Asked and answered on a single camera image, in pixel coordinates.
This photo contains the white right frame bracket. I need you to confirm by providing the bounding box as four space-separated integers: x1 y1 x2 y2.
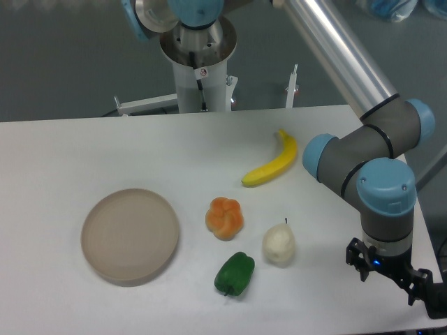
285 64 299 108

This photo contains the beige round plate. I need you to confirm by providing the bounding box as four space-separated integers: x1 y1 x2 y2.
80 188 179 287

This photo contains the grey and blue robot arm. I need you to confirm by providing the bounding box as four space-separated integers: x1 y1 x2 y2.
122 1 443 311

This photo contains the white pear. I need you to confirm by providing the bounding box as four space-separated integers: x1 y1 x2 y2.
262 218 296 265

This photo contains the white left frame bracket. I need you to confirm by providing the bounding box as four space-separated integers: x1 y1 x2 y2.
114 94 177 115

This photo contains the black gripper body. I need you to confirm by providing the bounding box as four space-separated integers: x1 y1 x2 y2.
361 244 413 281

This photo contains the yellow banana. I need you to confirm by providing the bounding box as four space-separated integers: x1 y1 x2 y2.
241 129 298 187

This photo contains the white frame bracket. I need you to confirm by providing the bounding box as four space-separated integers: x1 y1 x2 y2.
114 94 177 115
285 64 299 108

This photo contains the black device at table edge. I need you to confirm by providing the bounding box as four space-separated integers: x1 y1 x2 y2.
423 281 446 320

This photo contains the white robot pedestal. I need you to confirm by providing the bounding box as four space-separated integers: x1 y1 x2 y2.
160 16 237 114

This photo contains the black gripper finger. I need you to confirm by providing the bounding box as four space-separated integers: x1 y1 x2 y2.
401 268 432 306
345 238 376 281

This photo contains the green bell pepper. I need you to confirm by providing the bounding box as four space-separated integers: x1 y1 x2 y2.
214 252 256 297

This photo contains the orange swirl bread roll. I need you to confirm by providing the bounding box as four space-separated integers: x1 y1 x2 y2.
205 197 244 241

